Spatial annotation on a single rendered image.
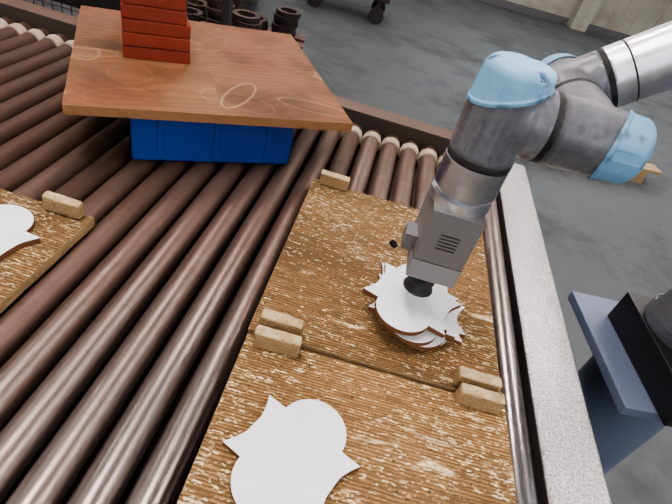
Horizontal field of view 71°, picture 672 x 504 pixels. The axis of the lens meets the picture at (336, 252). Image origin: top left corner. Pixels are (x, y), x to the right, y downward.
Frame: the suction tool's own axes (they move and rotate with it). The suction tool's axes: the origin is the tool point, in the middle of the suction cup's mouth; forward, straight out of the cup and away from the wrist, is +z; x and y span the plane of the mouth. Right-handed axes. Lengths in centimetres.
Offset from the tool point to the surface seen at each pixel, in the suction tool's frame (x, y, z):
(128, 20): -61, -37, -11
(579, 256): 126, -185, 100
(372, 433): -2.7, 20.3, 6.1
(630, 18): 401, -982, 62
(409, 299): -0.5, 1.0, 1.9
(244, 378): -18.8, 17.9, 6.1
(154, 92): -51, -26, -4
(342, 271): -10.5, -5.7, 6.1
